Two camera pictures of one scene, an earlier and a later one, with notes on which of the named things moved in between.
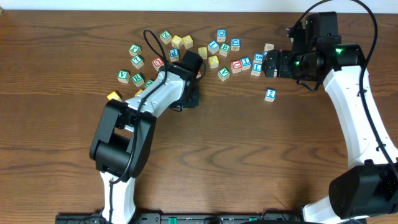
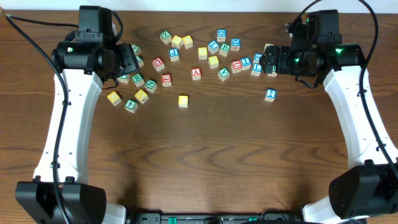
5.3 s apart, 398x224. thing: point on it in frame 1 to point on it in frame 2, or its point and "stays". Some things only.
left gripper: [193, 98] to [127, 58]
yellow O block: [213, 61] stays
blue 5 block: [259, 57] stays
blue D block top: [221, 35] stays
